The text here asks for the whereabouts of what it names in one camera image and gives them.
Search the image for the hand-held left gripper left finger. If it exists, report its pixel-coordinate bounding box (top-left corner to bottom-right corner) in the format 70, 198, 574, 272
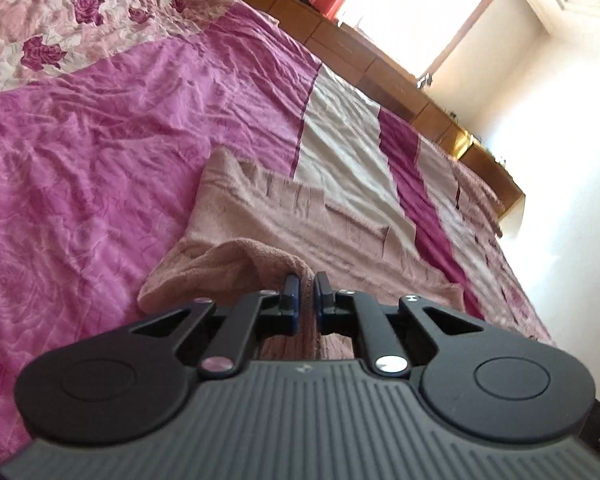
129, 273, 302, 380

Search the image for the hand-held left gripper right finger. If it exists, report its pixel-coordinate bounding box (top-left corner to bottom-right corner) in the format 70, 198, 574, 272
313, 271, 485, 377

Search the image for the pink towel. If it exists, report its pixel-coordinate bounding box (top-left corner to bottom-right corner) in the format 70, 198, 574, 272
138, 147, 467, 362

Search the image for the pink knitted blanket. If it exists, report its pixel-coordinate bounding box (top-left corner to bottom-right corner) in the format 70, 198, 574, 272
449, 156, 507, 237

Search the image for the wooden headboard cabinet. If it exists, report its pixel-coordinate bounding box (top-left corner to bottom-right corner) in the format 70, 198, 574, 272
199, 0, 527, 223

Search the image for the pink and white floral bedspread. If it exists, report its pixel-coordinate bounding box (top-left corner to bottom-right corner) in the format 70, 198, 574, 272
0, 0, 558, 463

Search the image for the bright window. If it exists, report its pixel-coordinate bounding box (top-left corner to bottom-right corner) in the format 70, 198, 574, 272
337, 0, 503, 78

